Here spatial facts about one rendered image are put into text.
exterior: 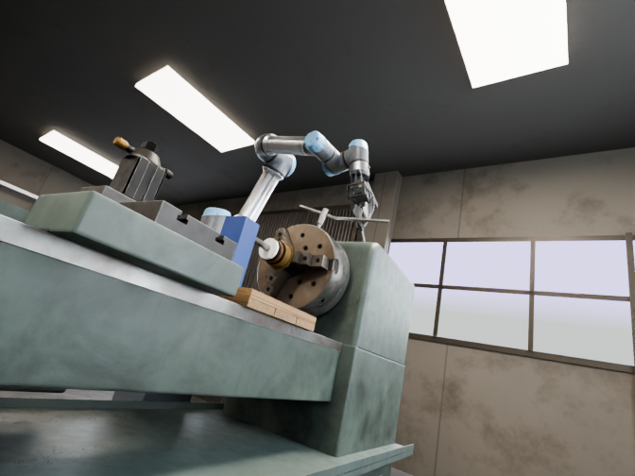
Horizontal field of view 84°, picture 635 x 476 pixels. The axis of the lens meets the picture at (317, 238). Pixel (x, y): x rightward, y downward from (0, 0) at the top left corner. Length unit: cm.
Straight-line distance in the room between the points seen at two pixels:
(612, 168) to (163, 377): 384
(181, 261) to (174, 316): 13
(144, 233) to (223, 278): 17
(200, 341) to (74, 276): 26
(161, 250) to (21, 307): 17
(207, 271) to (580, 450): 312
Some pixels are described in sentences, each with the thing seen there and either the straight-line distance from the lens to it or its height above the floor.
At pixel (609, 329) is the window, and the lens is 348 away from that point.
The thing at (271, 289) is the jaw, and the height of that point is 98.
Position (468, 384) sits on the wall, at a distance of 351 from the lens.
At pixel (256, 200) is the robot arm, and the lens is 169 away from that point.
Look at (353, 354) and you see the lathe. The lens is 121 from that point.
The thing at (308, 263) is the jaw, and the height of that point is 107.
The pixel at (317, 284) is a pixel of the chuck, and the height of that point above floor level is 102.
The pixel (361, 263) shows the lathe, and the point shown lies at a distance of 128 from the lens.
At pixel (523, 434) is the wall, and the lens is 345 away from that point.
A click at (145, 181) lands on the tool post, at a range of 88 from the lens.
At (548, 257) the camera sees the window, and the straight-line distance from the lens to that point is 364.
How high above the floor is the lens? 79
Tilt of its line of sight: 19 degrees up
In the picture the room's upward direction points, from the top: 14 degrees clockwise
